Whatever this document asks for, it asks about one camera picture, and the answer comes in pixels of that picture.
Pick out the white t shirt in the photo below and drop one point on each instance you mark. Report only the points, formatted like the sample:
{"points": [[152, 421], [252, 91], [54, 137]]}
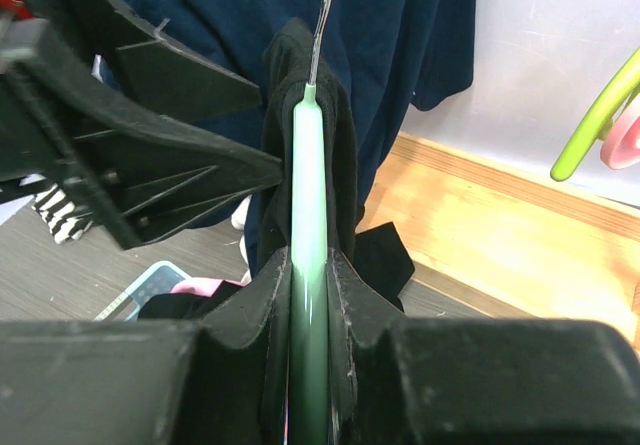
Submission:
{"points": [[238, 222]]}

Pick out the pink plastic hanger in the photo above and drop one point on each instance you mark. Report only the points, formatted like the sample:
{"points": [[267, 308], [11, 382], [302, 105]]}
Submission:
{"points": [[620, 149]]}

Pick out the pink t shirt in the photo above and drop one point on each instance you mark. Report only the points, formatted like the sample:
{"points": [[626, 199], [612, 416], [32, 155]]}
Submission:
{"points": [[202, 286]]}

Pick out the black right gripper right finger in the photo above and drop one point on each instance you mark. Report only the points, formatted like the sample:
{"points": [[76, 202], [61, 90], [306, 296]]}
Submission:
{"points": [[402, 380]]}

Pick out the navy blue t shirt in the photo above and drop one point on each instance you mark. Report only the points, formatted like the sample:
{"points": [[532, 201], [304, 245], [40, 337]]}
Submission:
{"points": [[389, 55]]}

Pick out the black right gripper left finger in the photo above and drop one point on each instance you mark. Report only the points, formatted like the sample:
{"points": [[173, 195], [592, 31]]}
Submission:
{"points": [[220, 379]]}

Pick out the black white striped cloth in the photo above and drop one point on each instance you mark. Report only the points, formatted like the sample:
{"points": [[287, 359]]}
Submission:
{"points": [[58, 212]]}

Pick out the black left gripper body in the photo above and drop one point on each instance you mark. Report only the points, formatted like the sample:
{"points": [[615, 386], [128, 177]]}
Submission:
{"points": [[70, 73]]}

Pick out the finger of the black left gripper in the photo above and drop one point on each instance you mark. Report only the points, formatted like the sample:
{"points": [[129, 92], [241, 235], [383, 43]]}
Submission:
{"points": [[151, 68], [168, 173]]}

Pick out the wooden clothes rack frame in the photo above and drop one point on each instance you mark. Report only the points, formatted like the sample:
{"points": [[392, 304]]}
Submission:
{"points": [[509, 243]]}

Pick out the mint green hanger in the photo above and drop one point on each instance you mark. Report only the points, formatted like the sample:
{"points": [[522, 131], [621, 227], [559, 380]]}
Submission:
{"points": [[308, 390]]}

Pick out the lime green hanger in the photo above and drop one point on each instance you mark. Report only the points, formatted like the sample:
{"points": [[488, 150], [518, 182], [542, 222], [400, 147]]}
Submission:
{"points": [[619, 98]]}

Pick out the light blue plastic basket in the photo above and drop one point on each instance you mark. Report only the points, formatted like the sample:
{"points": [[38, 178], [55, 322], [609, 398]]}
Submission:
{"points": [[159, 278]]}

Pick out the black printed t shirt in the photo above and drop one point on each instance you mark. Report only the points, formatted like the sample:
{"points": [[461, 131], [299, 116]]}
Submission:
{"points": [[185, 306]]}

